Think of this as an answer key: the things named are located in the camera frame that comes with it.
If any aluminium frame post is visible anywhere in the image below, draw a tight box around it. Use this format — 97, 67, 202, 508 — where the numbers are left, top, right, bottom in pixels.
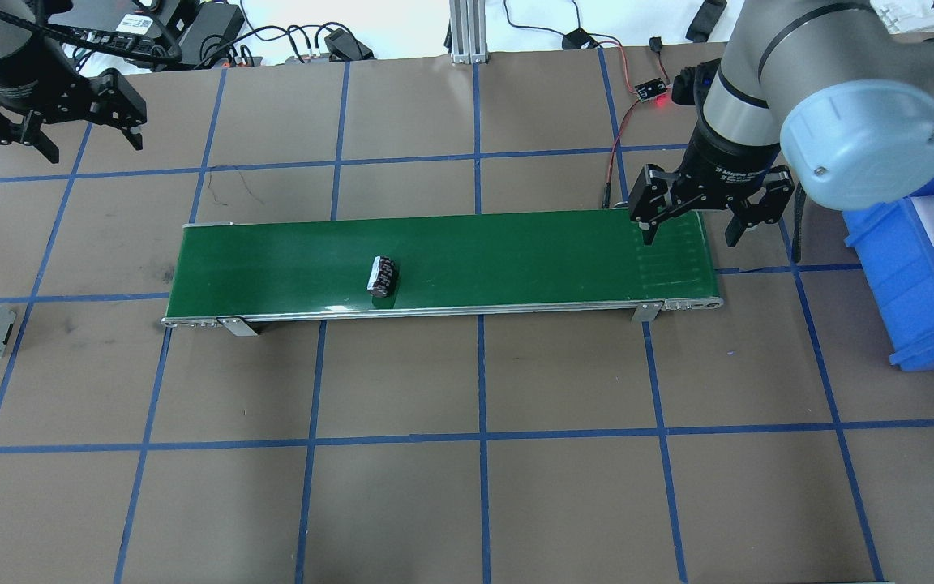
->
448, 0, 490, 64

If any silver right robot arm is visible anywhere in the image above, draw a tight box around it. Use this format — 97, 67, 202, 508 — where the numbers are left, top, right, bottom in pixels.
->
628, 1, 934, 247

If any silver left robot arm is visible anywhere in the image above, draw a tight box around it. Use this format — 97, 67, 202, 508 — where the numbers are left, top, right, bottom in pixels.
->
0, 1, 148, 164

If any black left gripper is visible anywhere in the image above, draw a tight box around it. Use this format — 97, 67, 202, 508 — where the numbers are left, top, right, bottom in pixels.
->
0, 69, 146, 164

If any black controller module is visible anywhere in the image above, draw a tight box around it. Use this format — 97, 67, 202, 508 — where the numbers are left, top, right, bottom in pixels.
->
561, 27, 599, 49

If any green conveyor belt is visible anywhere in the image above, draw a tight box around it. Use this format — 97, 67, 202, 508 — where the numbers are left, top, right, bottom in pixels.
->
162, 209, 724, 336

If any dark brown capacitor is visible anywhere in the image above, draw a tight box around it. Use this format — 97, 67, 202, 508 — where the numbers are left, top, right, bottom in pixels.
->
366, 255, 399, 297

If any small sensor circuit board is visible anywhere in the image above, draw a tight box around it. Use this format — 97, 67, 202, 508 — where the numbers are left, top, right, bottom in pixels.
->
634, 78, 671, 102

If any blue plastic bin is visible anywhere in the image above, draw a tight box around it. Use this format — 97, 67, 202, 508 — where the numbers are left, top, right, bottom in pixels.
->
842, 180, 934, 371

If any black power brick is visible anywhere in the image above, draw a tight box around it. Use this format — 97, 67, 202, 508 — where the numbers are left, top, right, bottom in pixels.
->
168, 2, 246, 71

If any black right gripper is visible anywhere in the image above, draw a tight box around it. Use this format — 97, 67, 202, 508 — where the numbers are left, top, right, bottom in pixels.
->
628, 122, 796, 248

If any red black wire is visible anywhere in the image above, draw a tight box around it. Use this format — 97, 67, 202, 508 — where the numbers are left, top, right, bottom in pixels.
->
602, 39, 666, 210

